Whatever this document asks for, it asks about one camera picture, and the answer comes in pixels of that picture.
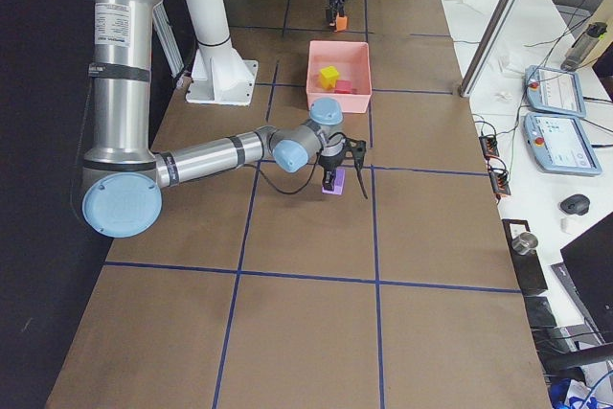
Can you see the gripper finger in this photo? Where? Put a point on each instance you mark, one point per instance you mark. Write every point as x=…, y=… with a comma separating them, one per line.
x=330, y=16
x=328, y=182

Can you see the purple foam block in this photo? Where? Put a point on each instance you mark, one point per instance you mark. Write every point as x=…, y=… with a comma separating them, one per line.
x=339, y=183

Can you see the orange foam block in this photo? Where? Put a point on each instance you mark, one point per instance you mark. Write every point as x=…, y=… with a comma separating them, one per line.
x=341, y=23

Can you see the yellow foam block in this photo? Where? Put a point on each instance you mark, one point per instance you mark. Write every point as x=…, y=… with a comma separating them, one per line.
x=328, y=76

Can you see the pink foam block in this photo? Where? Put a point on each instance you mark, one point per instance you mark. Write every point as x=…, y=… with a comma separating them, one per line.
x=344, y=87

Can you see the pink plastic bin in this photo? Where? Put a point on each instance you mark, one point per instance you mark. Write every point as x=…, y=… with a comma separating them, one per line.
x=339, y=70

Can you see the orange connector box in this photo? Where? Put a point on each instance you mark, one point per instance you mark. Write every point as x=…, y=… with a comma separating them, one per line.
x=498, y=172

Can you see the metal cup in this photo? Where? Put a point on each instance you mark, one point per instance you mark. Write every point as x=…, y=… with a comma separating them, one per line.
x=524, y=243

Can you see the teach pendant near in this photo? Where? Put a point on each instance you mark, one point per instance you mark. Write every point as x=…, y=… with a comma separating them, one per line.
x=559, y=144

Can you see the teach pendant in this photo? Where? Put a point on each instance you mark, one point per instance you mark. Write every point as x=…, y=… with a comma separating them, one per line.
x=555, y=91
x=559, y=144

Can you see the teach pendant far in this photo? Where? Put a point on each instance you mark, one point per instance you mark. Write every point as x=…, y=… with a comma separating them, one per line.
x=555, y=91

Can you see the black computer mouse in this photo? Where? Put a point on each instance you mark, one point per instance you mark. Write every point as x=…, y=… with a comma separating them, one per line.
x=576, y=204

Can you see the water bottle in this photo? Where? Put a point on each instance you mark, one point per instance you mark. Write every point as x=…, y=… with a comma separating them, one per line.
x=583, y=45

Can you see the black monitor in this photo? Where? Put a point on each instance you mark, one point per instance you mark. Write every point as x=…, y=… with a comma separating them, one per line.
x=588, y=259

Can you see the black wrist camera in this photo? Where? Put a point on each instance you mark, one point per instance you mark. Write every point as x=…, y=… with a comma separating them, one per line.
x=357, y=147

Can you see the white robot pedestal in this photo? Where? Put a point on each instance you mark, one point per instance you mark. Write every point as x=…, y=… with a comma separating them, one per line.
x=220, y=75

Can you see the aluminium frame post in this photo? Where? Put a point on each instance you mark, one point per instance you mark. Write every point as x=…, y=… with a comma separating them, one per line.
x=486, y=46

